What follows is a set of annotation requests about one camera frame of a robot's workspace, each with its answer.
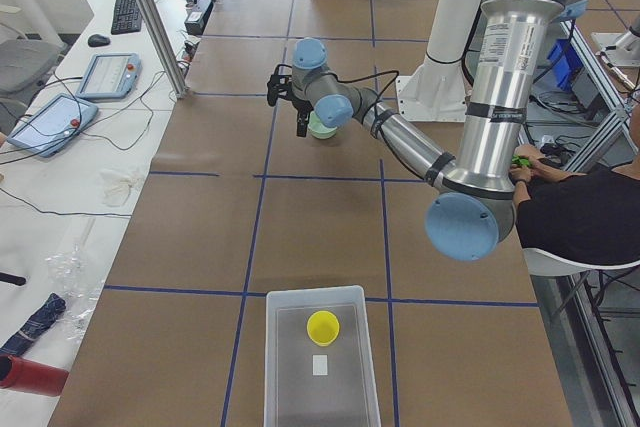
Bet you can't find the far teach pendant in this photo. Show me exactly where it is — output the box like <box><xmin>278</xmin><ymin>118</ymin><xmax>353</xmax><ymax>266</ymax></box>
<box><xmin>75</xmin><ymin>53</ymin><xmax>141</xmax><ymax>102</ymax></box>

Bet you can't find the mint green bowl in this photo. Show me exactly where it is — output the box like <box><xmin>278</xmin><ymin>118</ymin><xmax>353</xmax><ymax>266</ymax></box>
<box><xmin>308</xmin><ymin>111</ymin><xmax>338</xmax><ymax>140</ymax></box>

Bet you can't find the blue folded umbrella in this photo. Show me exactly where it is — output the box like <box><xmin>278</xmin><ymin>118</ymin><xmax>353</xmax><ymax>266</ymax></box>
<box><xmin>1</xmin><ymin>293</ymin><xmax>66</xmax><ymax>357</ymax></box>

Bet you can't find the white label in box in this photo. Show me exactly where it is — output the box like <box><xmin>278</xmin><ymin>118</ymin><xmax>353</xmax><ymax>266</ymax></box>
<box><xmin>312</xmin><ymin>354</ymin><xmax>328</xmax><ymax>377</ymax></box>

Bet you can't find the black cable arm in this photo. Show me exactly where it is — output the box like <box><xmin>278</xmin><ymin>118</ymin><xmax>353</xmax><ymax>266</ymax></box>
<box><xmin>324</xmin><ymin>69</ymin><xmax>441</xmax><ymax>183</ymax></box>

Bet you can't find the aluminium frame post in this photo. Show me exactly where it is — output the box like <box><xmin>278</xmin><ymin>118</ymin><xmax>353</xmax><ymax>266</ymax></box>
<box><xmin>136</xmin><ymin>0</ymin><xmax>188</xmax><ymax>99</ymax></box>

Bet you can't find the clear plastic wrap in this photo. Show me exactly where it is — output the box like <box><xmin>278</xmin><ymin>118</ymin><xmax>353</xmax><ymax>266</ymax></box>
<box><xmin>45</xmin><ymin>217</ymin><xmax>104</xmax><ymax>345</ymax></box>

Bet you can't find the green object in hands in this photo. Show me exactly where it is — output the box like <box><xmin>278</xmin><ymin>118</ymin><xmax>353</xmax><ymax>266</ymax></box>
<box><xmin>511</xmin><ymin>155</ymin><xmax>531</xmax><ymax>168</ymax></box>

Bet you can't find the black keyboard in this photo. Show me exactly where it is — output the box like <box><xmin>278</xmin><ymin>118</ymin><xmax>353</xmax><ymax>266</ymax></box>
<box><xmin>111</xmin><ymin>0</ymin><xmax>143</xmax><ymax>35</ymax></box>

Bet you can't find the black computer box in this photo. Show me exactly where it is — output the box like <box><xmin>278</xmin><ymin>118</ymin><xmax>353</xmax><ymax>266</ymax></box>
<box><xmin>184</xmin><ymin>0</ymin><xmax>214</xmax><ymax>36</ymax></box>

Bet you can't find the red bottle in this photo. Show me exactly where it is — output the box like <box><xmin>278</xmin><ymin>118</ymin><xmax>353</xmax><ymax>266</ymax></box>
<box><xmin>1</xmin><ymin>355</ymin><xmax>69</xmax><ymax>397</ymax></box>

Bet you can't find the clear plastic box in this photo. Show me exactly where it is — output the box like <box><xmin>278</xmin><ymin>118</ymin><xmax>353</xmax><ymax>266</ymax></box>
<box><xmin>263</xmin><ymin>285</ymin><xmax>381</xmax><ymax>426</ymax></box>

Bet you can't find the black computer mouse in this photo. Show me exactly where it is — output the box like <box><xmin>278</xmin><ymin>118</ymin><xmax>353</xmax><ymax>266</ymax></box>
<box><xmin>87</xmin><ymin>34</ymin><xmax>111</xmax><ymax>48</ymax></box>

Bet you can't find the grey office chair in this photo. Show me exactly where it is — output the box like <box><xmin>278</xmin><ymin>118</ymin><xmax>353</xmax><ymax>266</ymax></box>
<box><xmin>1</xmin><ymin>23</ymin><xmax>63</xmax><ymax>97</ymax></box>

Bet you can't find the teach pendant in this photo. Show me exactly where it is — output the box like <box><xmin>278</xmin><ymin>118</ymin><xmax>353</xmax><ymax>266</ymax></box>
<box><xmin>7</xmin><ymin>94</ymin><xmax>98</xmax><ymax>157</ymax></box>
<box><xmin>75</xmin><ymin>53</ymin><xmax>141</xmax><ymax>102</ymax></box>

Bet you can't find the near teach pendant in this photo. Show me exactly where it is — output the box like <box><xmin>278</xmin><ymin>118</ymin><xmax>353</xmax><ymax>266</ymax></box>
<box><xmin>7</xmin><ymin>94</ymin><xmax>98</xmax><ymax>157</ymax></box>

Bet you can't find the blue storage bin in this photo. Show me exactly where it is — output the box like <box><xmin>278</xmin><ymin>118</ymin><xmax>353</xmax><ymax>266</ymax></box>
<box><xmin>547</xmin><ymin>39</ymin><xmax>583</xmax><ymax>92</ymax></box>

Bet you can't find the yellow plastic cup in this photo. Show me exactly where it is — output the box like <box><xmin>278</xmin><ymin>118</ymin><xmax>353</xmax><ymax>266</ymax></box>
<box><xmin>306</xmin><ymin>310</ymin><xmax>340</xmax><ymax>347</ymax></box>

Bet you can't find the white crumpled tissue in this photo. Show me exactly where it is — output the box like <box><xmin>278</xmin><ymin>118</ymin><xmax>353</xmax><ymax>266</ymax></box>
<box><xmin>99</xmin><ymin>169</ymin><xmax>146</xmax><ymax>207</ymax></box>

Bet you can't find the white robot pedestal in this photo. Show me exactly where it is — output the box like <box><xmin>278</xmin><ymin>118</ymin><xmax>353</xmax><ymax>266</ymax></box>
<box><xmin>396</xmin><ymin>0</ymin><xmax>481</xmax><ymax>122</ymax></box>

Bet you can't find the person in black clothes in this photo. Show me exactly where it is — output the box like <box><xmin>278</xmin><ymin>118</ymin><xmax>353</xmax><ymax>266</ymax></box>
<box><xmin>507</xmin><ymin>106</ymin><xmax>640</xmax><ymax>268</ymax></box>

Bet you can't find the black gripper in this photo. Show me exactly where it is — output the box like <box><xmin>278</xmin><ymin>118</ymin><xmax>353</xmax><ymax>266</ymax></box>
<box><xmin>291</xmin><ymin>89</ymin><xmax>313</xmax><ymax>137</ymax></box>

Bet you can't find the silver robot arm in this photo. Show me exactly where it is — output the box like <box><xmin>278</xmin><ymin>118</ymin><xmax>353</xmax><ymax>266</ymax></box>
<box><xmin>268</xmin><ymin>0</ymin><xmax>587</xmax><ymax>261</ymax></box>

